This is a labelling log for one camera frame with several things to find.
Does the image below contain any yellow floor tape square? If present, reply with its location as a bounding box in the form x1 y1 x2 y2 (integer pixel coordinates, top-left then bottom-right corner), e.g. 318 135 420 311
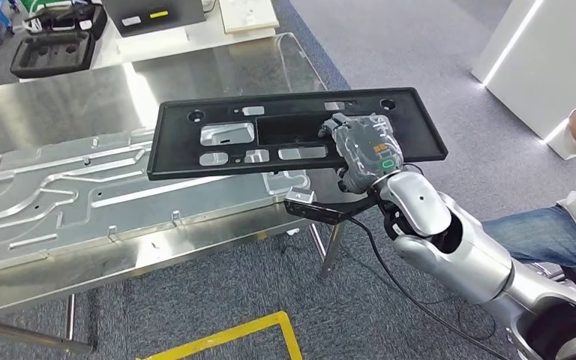
136 310 305 360

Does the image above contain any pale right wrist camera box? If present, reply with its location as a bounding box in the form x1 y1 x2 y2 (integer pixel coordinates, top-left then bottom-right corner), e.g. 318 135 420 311
283 187 384 226

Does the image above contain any stainless steel workbench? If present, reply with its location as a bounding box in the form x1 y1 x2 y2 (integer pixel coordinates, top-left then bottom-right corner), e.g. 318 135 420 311
0 31 350 357

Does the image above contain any person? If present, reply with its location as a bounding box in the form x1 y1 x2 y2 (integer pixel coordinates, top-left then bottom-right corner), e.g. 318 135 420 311
480 91 576 278

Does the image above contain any white flat slab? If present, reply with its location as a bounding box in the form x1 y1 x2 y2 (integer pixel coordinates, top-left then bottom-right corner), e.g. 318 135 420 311
217 0 281 35

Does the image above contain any white side table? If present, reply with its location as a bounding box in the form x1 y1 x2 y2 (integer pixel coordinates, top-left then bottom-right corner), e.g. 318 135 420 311
19 0 278 83

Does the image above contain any embossed sheet metal panel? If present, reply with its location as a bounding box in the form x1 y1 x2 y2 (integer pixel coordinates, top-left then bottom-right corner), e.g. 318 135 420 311
0 126 312 272

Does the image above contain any black foam tray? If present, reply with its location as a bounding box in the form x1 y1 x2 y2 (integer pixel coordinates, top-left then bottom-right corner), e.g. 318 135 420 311
10 30 97 80

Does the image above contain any black plastic licence plate bracket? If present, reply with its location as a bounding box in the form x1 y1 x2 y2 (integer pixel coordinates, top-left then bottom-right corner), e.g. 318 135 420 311
146 86 449 182

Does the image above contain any black box with labels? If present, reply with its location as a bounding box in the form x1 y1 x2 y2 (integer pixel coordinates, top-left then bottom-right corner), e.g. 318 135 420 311
100 0 208 39

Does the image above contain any black equipment case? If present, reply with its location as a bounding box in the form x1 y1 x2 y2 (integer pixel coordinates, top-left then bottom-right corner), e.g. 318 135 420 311
22 1 109 42

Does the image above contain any thin black wrist camera cable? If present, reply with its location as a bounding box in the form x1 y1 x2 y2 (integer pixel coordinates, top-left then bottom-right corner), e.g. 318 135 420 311
344 215 514 360

